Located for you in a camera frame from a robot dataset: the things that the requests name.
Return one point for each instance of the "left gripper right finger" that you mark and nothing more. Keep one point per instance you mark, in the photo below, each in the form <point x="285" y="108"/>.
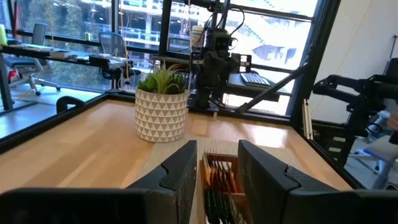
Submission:
<point x="267" y="193"/>

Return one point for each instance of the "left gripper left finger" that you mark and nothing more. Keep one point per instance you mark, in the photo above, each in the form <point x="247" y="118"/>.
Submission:
<point x="174" y="193"/>

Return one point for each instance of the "dark blackcurrant tea packet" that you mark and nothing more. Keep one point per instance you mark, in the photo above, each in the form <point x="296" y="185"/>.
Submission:
<point x="226" y="213"/>
<point x="217" y="210"/>
<point x="237" y="216"/>
<point x="209" y="208"/>

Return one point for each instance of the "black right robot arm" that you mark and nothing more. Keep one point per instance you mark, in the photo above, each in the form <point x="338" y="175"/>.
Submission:
<point x="211" y="90"/>

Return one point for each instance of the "wooden tea box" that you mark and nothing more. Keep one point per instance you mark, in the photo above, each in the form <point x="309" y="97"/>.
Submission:
<point x="241" y="199"/>

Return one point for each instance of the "dark grey desk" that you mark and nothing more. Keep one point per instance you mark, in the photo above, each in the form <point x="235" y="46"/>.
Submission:
<point x="242" y="90"/>

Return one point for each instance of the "black keyboard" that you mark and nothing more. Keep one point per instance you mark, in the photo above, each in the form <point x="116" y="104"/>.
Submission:
<point x="255" y="80"/>

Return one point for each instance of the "grey woven placemat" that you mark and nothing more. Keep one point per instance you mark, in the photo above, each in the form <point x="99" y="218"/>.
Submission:
<point x="161" y="152"/>

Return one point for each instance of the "green artificial plant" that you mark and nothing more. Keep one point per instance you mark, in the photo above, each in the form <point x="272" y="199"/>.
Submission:
<point x="161" y="82"/>

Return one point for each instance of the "white triangle-pattern plant pot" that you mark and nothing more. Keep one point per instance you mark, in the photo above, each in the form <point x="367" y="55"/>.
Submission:
<point x="160" y="118"/>

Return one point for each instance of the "grey mesh office chair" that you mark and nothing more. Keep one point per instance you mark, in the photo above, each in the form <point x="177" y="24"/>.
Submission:
<point x="113" y="46"/>
<point x="28" y="65"/>

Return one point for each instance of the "light grey chair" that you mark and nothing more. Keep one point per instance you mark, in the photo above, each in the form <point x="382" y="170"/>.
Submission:
<point x="382" y="152"/>

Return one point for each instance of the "black articulated stand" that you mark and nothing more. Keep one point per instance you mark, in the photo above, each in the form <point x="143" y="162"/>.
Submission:
<point x="360" y="93"/>

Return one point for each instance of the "person's hand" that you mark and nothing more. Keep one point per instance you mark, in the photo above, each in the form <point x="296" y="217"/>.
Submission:
<point x="394" y="121"/>

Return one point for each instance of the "dark window-side desk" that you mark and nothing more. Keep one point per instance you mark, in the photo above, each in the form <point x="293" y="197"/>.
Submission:
<point x="31" y="51"/>

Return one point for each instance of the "yellow-green cup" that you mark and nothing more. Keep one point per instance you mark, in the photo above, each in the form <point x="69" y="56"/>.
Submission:
<point x="2" y="35"/>

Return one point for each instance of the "black metal table frame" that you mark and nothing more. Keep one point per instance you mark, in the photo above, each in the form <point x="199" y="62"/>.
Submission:
<point x="31" y="130"/>

